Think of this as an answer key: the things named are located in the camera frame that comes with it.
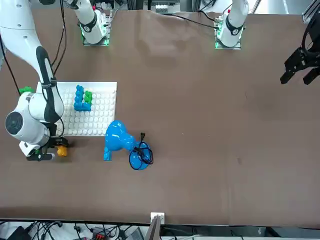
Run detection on black left arm base cable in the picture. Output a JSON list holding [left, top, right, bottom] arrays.
[[159, 12, 217, 29]]

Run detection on black lamp cord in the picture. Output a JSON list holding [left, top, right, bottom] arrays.
[[128, 132, 155, 171]]

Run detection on orange two-stud block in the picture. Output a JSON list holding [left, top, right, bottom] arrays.
[[56, 144, 68, 158]]

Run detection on white studded baseplate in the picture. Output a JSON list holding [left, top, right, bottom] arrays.
[[56, 86, 117, 137]]

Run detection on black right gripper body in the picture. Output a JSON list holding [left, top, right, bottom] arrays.
[[40, 136, 61, 155]]

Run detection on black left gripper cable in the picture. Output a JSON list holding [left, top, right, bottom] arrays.
[[300, 16, 320, 55]]

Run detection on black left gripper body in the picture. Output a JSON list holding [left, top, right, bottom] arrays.
[[284, 46, 320, 73]]

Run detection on aluminium frame post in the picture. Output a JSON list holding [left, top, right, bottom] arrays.
[[149, 212, 166, 240]]

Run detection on aluminium frame rail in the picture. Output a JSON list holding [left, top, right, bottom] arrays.
[[301, 0, 320, 23]]

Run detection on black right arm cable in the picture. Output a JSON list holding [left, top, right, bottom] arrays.
[[0, 0, 68, 97]]

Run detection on blue desk lamp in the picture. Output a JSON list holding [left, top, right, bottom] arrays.
[[104, 119, 154, 171]]

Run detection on white flat board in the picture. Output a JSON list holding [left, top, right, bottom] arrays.
[[36, 81, 118, 137]]

